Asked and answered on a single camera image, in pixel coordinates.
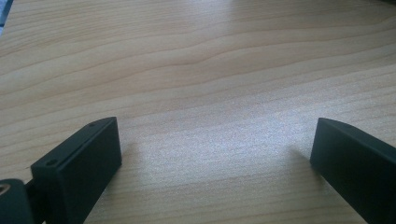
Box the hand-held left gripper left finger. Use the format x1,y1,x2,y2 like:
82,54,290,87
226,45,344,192
30,116,123,224

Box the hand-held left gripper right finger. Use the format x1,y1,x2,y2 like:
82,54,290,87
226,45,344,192
309,117,396,224

